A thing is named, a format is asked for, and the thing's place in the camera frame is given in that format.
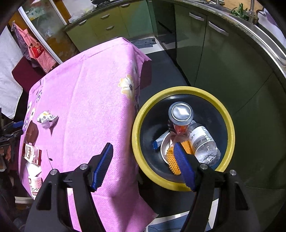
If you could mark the red white carton box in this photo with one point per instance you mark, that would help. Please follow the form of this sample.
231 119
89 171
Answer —
32 154

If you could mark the red soda can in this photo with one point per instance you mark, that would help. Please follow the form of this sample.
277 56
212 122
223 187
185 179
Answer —
181 115

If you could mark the white supplement bottle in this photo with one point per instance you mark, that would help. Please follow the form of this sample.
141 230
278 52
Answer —
35 184

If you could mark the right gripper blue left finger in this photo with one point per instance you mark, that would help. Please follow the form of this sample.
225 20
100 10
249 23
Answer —
100 165

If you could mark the white paper napkin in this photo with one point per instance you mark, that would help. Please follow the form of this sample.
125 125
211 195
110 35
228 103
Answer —
33 169

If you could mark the blue white tube wrapper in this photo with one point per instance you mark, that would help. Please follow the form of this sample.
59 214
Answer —
157 143

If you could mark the brown plastic food tray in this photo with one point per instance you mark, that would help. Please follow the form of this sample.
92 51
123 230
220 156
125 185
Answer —
32 133

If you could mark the glass sliding door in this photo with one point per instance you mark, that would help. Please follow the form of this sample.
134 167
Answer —
47 24

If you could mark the dark green counter cabinets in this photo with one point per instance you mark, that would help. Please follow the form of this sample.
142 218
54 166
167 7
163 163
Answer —
243 68

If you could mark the white hanging curtain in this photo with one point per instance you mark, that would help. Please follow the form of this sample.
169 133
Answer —
10 55

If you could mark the white snack wrapper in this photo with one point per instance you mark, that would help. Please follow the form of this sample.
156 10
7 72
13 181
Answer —
47 119

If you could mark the orange noodle packaging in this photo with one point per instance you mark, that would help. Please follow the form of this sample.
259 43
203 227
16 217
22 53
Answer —
172 159

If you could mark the pink hanging apron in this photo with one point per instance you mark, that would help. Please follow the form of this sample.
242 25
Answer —
33 50

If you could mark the dark red chair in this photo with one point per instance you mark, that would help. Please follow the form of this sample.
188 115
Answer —
26 75

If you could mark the red instant noodle bucket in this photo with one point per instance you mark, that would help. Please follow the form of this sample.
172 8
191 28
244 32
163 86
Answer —
167 141

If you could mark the clear plastic water bottle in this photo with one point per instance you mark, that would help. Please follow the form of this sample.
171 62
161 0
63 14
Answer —
203 145

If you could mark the green plant by sink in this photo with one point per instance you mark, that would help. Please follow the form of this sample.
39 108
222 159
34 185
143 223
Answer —
240 12

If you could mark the green lower cabinets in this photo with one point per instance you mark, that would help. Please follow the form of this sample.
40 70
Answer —
128 19

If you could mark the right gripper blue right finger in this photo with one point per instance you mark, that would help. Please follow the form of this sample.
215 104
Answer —
187 171

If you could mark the pink floral tablecloth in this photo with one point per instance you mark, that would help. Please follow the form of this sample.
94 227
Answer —
95 95

